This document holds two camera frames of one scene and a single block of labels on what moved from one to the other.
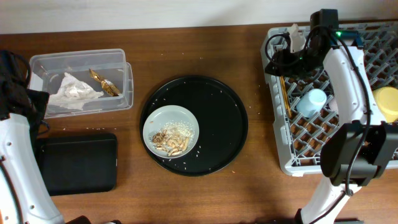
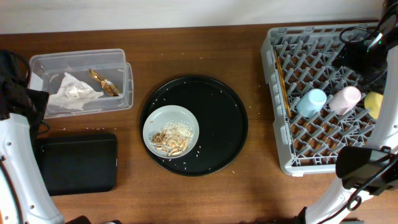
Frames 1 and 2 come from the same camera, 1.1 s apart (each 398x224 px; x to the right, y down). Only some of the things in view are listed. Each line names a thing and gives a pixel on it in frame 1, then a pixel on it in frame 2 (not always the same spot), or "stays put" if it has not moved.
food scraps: x=173 y=139 stays put
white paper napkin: x=73 y=93 stays put
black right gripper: x=283 y=58 to x=349 y=56
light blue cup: x=311 y=103 stays put
